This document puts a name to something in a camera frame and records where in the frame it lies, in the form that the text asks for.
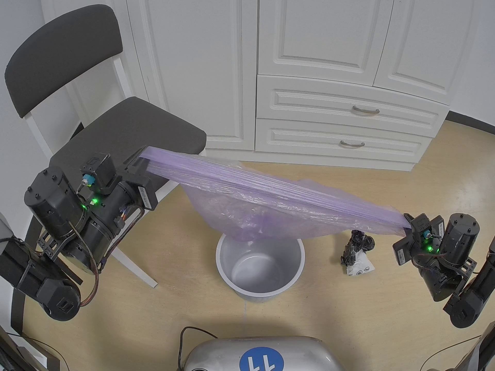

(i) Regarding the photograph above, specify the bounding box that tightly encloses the purple plastic bag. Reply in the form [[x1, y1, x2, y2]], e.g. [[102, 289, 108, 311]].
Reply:
[[141, 145, 413, 243]]

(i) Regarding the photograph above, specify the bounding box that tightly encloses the black cable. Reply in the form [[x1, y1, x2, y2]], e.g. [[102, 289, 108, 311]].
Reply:
[[177, 326, 219, 369]]

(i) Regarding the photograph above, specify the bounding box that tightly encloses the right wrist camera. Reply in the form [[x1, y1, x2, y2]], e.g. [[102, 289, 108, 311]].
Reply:
[[409, 213, 433, 249]]

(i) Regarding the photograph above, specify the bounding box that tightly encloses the white trash bin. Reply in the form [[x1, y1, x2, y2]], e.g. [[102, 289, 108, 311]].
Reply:
[[216, 231, 305, 304]]

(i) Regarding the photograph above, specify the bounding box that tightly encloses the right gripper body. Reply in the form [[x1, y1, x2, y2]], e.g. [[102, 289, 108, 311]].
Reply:
[[392, 215, 446, 267]]

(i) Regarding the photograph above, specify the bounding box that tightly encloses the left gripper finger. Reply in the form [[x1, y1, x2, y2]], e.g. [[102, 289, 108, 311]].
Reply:
[[122, 149, 151, 175]]

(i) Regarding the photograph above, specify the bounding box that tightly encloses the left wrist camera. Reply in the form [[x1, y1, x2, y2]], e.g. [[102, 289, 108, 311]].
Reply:
[[79, 152, 117, 195]]

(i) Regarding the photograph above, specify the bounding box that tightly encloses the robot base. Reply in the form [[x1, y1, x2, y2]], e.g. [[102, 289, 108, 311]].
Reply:
[[185, 336, 345, 371]]

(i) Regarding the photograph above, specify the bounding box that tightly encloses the crumpled black plastic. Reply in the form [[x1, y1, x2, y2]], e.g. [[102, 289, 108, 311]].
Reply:
[[340, 230, 376, 266]]

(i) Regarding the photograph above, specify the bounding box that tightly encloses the white chair dark grey seat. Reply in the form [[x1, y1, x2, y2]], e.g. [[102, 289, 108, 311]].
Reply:
[[5, 4, 208, 289]]

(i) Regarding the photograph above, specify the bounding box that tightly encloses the white wardrobe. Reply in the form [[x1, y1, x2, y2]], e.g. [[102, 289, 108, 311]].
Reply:
[[39, 0, 480, 173]]

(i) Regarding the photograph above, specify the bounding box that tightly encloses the white printed wrapper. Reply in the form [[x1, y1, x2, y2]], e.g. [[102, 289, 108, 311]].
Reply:
[[346, 250, 375, 277]]

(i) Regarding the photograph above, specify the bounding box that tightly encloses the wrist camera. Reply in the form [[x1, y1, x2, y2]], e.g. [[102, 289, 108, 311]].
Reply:
[[409, 213, 433, 249], [79, 152, 117, 195]]

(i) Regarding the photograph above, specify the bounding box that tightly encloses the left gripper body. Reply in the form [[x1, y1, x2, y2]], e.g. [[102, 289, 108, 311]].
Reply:
[[101, 168, 156, 228]]

